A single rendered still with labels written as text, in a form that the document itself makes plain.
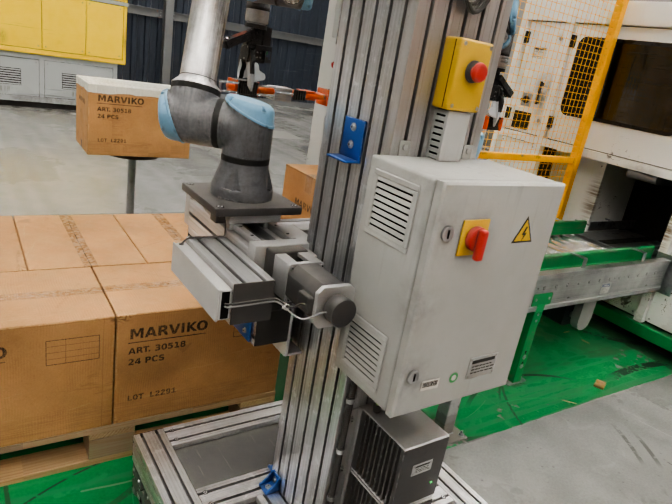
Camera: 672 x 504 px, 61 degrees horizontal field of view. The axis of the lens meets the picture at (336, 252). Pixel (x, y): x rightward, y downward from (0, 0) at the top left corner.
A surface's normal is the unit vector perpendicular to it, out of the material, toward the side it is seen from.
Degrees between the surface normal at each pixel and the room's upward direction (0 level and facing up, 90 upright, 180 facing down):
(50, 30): 90
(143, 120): 90
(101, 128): 90
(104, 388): 90
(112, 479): 0
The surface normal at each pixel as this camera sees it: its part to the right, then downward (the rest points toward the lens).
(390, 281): -0.83, 0.06
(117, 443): 0.53, 0.36
